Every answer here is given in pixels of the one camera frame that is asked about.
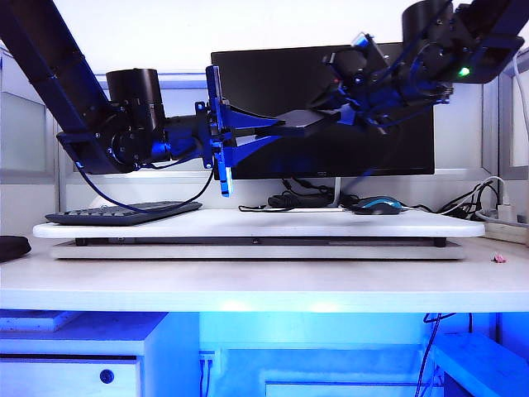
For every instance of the wide grey cubicle partition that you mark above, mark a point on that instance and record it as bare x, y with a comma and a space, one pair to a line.
182, 93

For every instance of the white power strip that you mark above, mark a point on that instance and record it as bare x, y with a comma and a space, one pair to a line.
506, 231

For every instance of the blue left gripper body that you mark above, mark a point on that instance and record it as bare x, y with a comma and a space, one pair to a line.
217, 124

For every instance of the small pink object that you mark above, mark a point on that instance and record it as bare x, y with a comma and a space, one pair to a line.
498, 259

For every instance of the white drawer cabinet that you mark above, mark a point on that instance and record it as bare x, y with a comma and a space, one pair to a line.
74, 364

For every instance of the white desk riser board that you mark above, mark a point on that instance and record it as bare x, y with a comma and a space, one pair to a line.
289, 225

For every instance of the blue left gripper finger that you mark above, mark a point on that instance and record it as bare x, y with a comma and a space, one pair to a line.
252, 148
248, 120

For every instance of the black computer keyboard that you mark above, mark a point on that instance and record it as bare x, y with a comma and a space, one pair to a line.
124, 215

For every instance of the blue-lit step shelf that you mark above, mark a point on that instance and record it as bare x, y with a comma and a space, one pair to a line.
483, 364

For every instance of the black computer monitor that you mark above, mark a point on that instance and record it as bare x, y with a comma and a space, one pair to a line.
289, 78

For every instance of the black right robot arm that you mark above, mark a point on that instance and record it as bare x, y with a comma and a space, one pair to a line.
483, 37

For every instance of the grey side partition with bracket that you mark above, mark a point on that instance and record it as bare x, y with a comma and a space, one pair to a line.
22, 132

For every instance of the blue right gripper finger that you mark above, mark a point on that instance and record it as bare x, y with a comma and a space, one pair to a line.
341, 113

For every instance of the silver monitor stand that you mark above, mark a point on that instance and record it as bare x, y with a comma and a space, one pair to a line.
337, 192

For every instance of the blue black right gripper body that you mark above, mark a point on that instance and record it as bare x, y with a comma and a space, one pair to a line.
372, 91

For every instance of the white wall socket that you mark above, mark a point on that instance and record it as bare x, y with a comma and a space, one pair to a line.
207, 360

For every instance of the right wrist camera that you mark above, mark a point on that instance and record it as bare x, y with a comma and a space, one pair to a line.
370, 49

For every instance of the flat white board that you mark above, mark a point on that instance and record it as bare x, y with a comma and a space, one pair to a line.
33, 320

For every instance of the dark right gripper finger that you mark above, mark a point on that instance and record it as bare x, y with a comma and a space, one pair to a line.
328, 96

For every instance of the dark portable hard drive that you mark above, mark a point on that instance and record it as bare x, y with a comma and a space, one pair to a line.
301, 124

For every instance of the black cloth pad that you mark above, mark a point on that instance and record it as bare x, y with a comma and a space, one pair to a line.
12, 249

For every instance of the white charger plug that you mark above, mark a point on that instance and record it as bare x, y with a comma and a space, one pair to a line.
506, 213

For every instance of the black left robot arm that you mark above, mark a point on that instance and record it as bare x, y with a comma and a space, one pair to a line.
62, 74

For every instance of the blue and grey mouse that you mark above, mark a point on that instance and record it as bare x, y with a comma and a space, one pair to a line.
378, 207

